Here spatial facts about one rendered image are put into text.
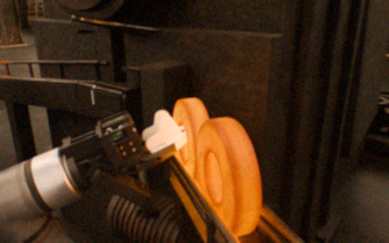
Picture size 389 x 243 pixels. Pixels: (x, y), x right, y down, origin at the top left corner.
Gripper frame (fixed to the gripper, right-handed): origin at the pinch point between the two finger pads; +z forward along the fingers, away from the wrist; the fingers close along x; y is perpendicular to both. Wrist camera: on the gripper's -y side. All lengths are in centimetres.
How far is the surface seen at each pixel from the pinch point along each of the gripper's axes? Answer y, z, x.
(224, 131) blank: 7.2, 1.4, -17.4
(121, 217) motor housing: -17.3, -19.0, 10.7
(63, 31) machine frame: 18, -19, 71
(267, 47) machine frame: 6.0, 22.2, 10.2
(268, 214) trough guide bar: -2.6, 2.2, -22.5
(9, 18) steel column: 33, -164, 730
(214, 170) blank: -0.8, -0.3, -12.1
